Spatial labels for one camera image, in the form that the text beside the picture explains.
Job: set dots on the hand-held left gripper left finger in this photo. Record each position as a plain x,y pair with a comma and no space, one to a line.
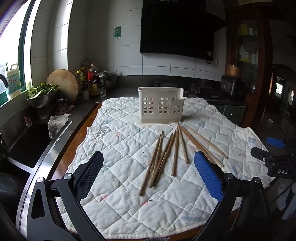
90,176

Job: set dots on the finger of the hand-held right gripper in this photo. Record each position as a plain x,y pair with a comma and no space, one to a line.
275,142
261,154

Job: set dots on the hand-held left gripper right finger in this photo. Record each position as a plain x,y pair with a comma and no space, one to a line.
208,176

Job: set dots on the white plastic utensil holder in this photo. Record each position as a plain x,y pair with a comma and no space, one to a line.
159,105

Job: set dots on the green drawer cabinet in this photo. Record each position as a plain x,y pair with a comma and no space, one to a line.
231,114

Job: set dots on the white quilted mat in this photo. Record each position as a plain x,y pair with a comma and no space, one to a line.
129,208

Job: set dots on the white dish rag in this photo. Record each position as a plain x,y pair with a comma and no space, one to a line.
56,125

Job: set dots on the steel sink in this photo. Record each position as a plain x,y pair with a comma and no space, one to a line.
25,148

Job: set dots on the black countertop appliance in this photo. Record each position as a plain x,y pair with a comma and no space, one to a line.
231,85

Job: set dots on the pink cloth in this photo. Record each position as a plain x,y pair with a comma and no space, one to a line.
66,108

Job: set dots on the wooden glass door cabinet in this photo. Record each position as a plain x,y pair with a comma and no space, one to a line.
261,69

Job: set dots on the metal pot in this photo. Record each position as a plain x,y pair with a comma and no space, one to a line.
46,113

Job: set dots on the small white shaker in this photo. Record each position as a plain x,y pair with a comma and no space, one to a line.
85,93

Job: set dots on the red white scrubber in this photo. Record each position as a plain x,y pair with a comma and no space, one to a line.
28,121

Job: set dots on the copper pot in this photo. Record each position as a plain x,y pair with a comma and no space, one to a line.
233,70

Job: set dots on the small glass jar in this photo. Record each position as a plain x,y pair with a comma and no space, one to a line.
103,91

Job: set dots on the black gas stove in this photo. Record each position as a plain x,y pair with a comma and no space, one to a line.
196,90

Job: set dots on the metal bowl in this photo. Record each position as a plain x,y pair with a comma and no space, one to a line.
44,99

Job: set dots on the large clear oil bottle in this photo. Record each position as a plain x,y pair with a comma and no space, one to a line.
93,78

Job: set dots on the steel cooking pot with lid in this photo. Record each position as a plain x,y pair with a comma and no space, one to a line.
111,80

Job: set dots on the round wooden cutting board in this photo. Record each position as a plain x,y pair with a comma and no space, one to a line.
67,80

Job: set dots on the green leafy vegetables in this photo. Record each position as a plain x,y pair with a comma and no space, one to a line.
42,89

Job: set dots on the yellow cap sauce bottle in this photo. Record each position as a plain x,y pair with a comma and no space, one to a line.
82,76

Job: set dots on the yellow box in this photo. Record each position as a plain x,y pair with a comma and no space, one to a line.
242,29

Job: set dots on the white detergent jug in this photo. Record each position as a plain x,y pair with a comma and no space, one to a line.
13,81

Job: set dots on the black faucet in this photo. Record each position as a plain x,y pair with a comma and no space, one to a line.
3,80

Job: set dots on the black range hood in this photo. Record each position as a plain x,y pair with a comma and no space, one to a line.
175,27

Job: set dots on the wall socket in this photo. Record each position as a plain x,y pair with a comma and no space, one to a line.
215,62

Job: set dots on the green window frame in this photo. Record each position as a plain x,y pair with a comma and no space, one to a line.
24,46

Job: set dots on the green wall hook sticker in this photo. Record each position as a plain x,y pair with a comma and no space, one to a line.
117,32

